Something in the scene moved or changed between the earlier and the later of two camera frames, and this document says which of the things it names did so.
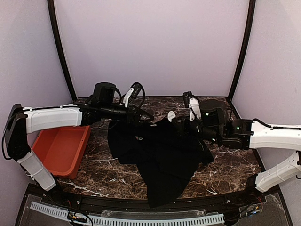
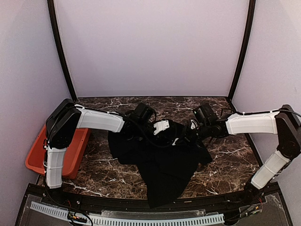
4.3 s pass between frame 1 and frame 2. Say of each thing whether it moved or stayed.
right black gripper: moved
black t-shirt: stayed
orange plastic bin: stayed
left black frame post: stayed
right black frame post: stayed
